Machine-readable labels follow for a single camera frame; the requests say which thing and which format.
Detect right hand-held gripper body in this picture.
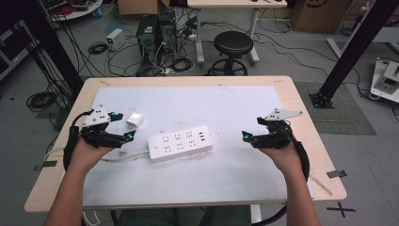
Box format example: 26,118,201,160
250,107,305,150

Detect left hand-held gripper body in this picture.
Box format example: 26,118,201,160
79,105,125,149

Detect person's left hand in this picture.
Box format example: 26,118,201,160
67,137,115,177

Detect person's right hand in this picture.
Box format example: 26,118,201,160
259,143,308,181

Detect white charger adapter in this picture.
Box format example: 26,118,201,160
125,112,145,130

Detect white power strip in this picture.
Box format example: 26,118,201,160
147,125,214,164

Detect white table mat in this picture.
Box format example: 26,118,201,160
82,85,314,209

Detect black tape strip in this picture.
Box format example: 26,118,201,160
326,169,348,180
33,160,58,172

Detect thin wooden stick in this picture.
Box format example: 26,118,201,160
309,173,334,197

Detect grey floor mat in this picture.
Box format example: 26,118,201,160
294,81,377,137

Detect white power supply box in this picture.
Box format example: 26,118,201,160
105,28,126,52

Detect black round stool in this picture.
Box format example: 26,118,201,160
207,30,254,77

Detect black computer tower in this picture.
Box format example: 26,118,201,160
136,14,159,67
158,8,178,55

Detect black metal stand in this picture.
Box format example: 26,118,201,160
14,0,85,95
309,0,398,109

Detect person's green pants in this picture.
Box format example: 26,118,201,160
116,204,252,226

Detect black tape cross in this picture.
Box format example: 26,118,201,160
326,202,358,219

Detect round white table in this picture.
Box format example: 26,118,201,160
40,0,104,23

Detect white desk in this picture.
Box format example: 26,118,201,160
186,0,288,66

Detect large cardboard box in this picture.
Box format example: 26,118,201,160
290,0,354,34

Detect white device on floor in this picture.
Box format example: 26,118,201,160
370,56,399,104

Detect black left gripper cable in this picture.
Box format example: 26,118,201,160
62,108,95,172

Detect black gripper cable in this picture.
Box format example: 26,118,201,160
278,123,311,182
62,108,95,172

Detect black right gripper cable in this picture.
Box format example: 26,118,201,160
278,123,311,182

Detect coiled black cable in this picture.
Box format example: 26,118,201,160
170,56,196,73
25,91,58,113
87,41,109,56

